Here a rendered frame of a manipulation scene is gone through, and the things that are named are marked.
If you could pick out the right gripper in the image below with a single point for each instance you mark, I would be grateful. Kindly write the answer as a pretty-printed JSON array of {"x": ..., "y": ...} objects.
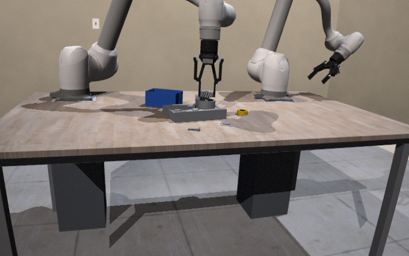
[{"x": 208, "y": 47}]

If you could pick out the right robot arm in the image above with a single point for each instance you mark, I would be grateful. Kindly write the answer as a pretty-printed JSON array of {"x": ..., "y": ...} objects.
[{"x": 78, "y": 67}]

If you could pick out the white gear with red arrow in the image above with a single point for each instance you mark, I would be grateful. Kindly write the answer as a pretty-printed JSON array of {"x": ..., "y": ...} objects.
[{"x": 206, "y": 93}]

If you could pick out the blue open tray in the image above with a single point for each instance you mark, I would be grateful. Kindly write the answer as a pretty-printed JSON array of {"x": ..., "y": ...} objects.
[{"x": 157, "y": 97}]

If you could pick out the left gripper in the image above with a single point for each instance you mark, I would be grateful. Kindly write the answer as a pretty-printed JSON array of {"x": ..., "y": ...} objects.
[{"x": 332, "y": 64}]

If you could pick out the yellow ring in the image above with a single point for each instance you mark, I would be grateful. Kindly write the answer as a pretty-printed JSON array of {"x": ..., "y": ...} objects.
[{"x": 242, "y": 112}]

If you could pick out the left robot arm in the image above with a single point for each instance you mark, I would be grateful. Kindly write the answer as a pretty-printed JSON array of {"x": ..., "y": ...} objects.
[{"x": 272, "y": 68}]

